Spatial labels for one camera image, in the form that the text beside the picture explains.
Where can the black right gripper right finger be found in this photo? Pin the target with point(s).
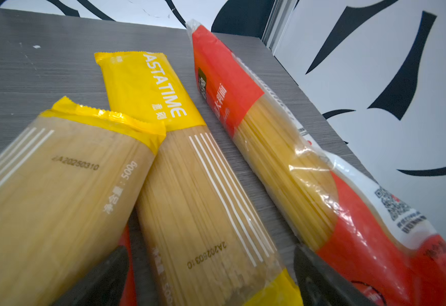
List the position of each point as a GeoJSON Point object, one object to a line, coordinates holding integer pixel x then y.
{"type": "Point", "coordinates": [320, 284]}

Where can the aluminium cage frame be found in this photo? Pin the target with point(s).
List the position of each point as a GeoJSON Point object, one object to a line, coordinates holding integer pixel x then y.
{"type": "Point", "coordinates": [280, 16]}

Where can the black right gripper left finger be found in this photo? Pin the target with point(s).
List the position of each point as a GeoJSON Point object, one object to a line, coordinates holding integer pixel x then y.
{"type": "Point", "coordinates": [103, 285]}

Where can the red spaghetti bag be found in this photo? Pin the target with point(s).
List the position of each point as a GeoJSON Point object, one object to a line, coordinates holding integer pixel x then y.
{"type": "Point", "coordinates": [129, 291]}
{"type": "Point", "coordinates": [382, 247]}

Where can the yellow Pastatime spaghetti bag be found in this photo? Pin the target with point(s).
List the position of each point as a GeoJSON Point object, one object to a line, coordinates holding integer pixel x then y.
{"type": "Point", "coordinates": [207, 243]}

